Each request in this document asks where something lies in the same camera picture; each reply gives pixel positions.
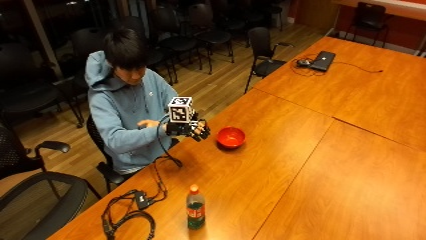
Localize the red bowl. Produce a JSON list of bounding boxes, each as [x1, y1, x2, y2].
[[216, 126, 248, 150]]

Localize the white cube of black markers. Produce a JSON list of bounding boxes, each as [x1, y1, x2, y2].
[[166, 96, 196, 124]]

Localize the person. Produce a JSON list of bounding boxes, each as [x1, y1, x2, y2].
[[84, 28, 181, 176]]

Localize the green bottle with orange cap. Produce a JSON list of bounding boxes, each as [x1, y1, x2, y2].
[[185, 184, 208, 231]]

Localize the black office chair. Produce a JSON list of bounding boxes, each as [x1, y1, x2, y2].
[[0, 171, 104, 240], [345, 1, 393, 47], [85, 114, 126, 194], [0, 121, 73, 183], [242, 26, 296, 95]]

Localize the small black hub box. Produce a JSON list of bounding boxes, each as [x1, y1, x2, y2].
[[133, 190, 153, 211]]

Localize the row of black chairs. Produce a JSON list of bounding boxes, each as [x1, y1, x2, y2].
[[0, 0, 286, 129]]

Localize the black laptop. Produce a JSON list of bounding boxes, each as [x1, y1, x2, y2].
[[308, 50, 338, 73]]

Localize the white counter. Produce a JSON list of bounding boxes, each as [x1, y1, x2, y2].
[[331, 0, 426, 22]]

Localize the black glove cable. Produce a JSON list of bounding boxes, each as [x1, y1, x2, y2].
[[150, 114, 184, 203]]

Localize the coiled black cable bundle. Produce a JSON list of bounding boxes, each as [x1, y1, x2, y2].
[[100, 189, 157, 240]]

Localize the thin black laptop cable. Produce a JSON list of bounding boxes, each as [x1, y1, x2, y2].
[[289, 54, 385, 78]]

